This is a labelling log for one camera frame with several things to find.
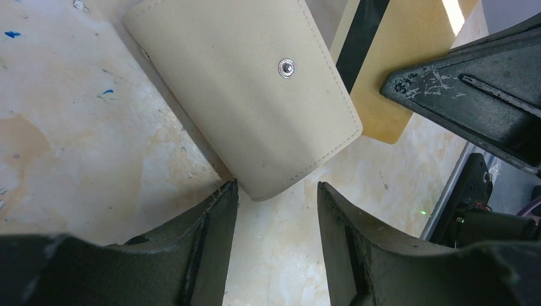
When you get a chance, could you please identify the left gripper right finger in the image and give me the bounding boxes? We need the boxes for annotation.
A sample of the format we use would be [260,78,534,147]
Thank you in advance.
[317,182,540,305]

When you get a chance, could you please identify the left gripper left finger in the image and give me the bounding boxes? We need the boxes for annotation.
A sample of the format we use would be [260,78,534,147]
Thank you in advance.
[1,181,239,305]

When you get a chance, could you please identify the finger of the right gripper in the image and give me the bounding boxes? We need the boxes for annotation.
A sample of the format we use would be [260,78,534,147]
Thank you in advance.
[381,15,540,175]

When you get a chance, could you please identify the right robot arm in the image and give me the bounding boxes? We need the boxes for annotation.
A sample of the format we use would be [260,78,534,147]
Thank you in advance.
[380,15,540,248]

